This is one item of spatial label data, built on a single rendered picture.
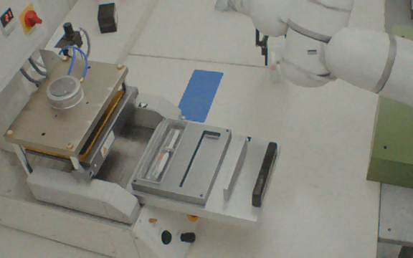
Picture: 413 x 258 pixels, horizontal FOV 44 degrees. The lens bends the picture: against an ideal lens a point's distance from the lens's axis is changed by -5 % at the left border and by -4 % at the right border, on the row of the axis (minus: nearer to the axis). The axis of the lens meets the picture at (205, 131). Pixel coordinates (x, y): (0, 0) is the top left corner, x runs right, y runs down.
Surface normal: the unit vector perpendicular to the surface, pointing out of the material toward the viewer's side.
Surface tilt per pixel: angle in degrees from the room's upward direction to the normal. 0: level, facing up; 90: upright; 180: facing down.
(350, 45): 38
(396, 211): 0
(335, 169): 0
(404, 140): 45
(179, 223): 65
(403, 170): 90
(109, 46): 0
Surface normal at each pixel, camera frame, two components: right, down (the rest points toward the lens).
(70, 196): -0.31, 0.71
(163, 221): 0.82, -0.13
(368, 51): -0.13, -0.13
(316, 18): -0.30, 0.30
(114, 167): -0.08, -0.68
